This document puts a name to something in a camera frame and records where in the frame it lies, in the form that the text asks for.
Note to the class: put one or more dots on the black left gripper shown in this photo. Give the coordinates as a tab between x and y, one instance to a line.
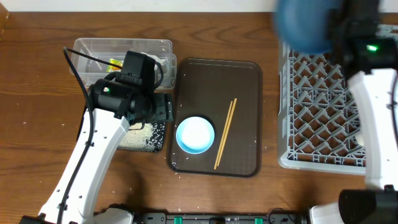
166	109

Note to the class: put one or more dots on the light blue bowl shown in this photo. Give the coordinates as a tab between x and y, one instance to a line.
195	135

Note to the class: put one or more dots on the green yellow snack wrapper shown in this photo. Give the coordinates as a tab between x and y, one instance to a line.
115	66

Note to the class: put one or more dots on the wooden chopstick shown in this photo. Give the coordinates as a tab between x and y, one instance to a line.
228	127
223	135

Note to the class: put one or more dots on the dark blue plate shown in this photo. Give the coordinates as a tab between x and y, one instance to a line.
303	24

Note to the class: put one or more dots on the white tissue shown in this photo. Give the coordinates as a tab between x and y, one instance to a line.
164	62

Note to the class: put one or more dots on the white green cup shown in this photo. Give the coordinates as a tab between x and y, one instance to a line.
359	138

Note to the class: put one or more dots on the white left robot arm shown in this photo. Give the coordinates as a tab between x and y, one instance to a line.
75	196

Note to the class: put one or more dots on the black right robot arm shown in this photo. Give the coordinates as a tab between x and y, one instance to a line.
369	64

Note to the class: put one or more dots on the black waste tray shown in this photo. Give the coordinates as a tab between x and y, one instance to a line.
120	123

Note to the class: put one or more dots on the grey dishwasher rack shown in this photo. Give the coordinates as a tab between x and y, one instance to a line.
318	119

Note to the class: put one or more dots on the spilled rice pile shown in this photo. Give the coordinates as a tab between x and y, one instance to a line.
149	138

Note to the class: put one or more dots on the brown serving tray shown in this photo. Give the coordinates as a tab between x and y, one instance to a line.
205	88

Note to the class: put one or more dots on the clear plastic bin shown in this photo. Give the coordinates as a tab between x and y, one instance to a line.
106	48

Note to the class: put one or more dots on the black rail with green clips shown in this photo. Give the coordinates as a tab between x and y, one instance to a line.
275	216

